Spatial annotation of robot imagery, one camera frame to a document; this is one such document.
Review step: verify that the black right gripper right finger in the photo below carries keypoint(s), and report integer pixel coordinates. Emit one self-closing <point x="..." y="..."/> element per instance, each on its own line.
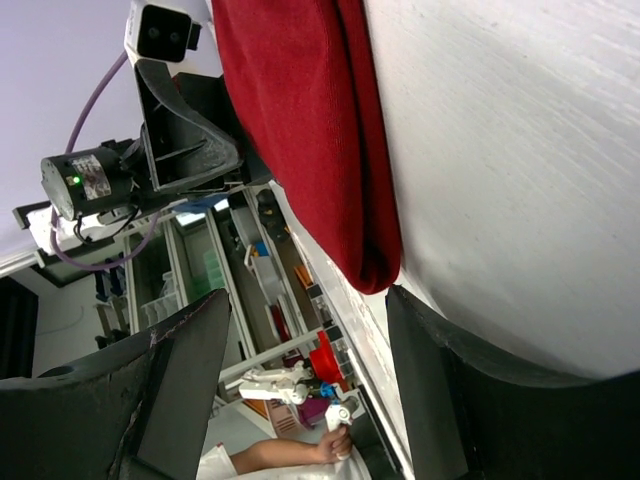
<point x="475" y="411"/>

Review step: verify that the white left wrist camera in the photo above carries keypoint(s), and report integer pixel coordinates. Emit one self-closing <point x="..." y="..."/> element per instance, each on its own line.
<point x="157" y="31"/>

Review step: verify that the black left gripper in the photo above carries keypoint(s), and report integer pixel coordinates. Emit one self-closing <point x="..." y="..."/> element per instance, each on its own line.
<point x="191" y="142"/>

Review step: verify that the operator hand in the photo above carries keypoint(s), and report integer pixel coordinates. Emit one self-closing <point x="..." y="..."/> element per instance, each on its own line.
<point x="334" y="446"/>

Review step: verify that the dark red t shirt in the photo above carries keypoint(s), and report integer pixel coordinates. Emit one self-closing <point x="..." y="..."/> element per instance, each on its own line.
<point x="302" y="81"/>

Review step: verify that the red plastic container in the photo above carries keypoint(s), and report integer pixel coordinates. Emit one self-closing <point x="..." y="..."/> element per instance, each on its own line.
<point x="323" y="361"/>

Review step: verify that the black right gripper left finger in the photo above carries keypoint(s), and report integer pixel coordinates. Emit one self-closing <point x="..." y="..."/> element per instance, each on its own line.
<point x="137" y="409"/>

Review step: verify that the operator forearm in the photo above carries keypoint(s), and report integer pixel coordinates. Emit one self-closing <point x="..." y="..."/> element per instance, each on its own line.
<point x="275" y="453"/>

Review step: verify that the metal storage shelf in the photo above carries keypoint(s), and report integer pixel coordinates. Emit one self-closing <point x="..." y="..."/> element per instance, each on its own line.
<point x="181" y="257"/>

